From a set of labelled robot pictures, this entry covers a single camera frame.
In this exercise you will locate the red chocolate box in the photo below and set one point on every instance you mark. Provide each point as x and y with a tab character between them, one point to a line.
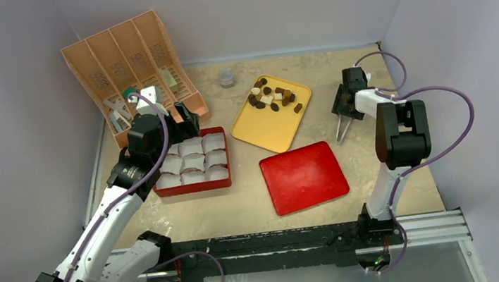
197	164

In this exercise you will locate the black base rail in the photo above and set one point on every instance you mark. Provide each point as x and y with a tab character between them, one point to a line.
338	244

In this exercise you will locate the dark chocolate piece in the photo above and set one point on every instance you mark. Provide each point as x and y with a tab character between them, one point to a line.
298	108

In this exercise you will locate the red box lid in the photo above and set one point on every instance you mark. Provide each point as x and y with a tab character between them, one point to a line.
303	178

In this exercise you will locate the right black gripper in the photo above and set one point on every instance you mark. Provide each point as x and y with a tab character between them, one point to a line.
344	102

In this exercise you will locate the peach desk organizer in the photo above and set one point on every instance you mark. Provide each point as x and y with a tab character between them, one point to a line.
132	53

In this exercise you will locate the metal bracket plate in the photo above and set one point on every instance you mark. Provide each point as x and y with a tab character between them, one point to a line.
118	105

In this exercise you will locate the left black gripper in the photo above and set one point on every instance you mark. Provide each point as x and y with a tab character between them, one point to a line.
186	129

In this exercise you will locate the yellow tray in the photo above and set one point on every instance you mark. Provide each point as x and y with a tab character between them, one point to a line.
258	125

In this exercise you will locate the green eraser block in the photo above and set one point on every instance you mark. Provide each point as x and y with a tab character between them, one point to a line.
128	91

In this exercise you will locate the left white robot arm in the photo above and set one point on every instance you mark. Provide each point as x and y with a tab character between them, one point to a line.
128	186

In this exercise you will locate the pale green sticky notes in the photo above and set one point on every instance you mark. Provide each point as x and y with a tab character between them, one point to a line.
170	80

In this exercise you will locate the silver stapler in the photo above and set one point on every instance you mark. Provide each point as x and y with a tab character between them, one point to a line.
119	122

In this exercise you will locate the metal tongs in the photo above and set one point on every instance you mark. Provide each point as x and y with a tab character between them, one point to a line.
343	125

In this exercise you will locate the caramel chocolate piece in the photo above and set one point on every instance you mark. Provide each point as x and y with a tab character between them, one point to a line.
288	93

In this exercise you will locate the small clear cup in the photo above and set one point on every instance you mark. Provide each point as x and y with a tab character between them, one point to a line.
227	77

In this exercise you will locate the white chocolate piece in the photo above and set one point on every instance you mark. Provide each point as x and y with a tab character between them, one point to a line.
267	99

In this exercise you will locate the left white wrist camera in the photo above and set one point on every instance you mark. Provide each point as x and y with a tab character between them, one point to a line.
151	101

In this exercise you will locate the dark oval chocolate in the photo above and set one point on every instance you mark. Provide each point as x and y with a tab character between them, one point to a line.
274	107

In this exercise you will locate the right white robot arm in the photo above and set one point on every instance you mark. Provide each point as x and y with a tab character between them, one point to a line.
402	142

